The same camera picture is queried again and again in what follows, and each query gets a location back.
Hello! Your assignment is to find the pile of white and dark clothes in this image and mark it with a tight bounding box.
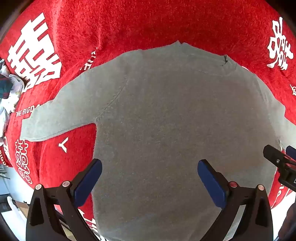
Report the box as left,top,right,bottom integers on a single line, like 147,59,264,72
0,58,25,137

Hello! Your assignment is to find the red printed blanket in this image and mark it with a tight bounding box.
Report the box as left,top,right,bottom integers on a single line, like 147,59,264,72
0,0,296,241

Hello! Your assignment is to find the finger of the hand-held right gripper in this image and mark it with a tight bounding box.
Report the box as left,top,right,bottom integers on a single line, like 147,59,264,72
285,145,296,161
263,145,296,168

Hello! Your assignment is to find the person's dark clothing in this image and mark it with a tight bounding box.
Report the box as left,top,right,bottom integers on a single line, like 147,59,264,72
277,203,296,241

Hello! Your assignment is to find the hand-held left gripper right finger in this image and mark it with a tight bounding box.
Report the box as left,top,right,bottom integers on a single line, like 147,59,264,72
197,159,274,241

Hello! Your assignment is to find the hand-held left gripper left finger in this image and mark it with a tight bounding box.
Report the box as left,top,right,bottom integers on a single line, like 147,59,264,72
25,159,103,241

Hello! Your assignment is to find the grey long-sleeved sweater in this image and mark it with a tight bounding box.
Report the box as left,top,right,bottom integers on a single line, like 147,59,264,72
20,41,296,241

